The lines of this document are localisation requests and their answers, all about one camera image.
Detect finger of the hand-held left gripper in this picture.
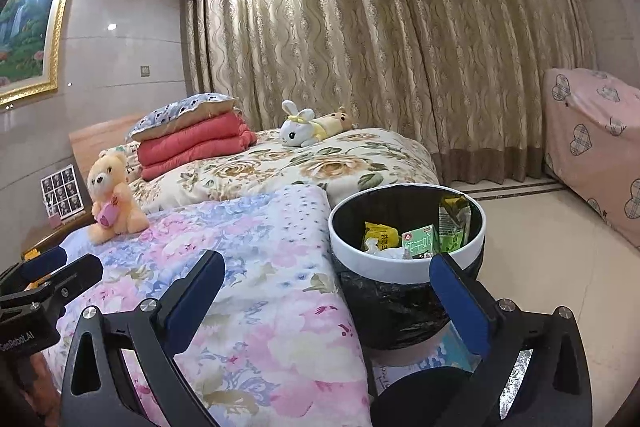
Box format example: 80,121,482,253
29,253,104,309
0,246,68,290

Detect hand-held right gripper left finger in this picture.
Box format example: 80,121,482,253
59,250,227,427

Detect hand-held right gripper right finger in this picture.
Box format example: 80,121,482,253
429,252,593,427

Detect white rimmed trash bin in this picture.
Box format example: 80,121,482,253
332,188,486,351

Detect green drink carton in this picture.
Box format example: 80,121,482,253
401,224,441,260

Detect green snack packet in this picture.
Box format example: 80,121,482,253
438,196,472,255

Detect yellow snack wrapper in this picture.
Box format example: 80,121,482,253
362,221,401,253

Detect white wrapper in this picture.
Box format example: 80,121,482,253
360,239,413,260

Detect white round bin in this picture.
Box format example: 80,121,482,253
327,185,487,288

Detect wooden nightstand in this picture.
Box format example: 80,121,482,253
20,204,98,260

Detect blue pink floral blanket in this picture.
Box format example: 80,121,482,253
42,184,373,427

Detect cream teddy bear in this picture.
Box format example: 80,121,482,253
86,152,151,245

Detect dark rounded object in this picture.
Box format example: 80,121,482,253
370,367,483,427

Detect wooden headboard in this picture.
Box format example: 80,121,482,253
67,113,146,180

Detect folded red quilt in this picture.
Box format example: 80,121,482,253
136,112,258,182

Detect beige floral quilt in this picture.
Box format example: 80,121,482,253
122,127,441,215

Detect panda print pillow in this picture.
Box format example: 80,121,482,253
125,93,241,142

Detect white bunny plush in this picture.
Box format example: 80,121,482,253
278,99,328,148

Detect pink heart print cloth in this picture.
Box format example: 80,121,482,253
542,67,640,250

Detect small tan bear plush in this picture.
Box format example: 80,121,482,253
312,107,358,142

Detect gold framed landscape painting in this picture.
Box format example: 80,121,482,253
0,0,80,108

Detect beige patterned curtain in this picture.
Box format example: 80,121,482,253
180,0,598,185

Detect black and white photo frame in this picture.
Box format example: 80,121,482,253
40,164,85,219

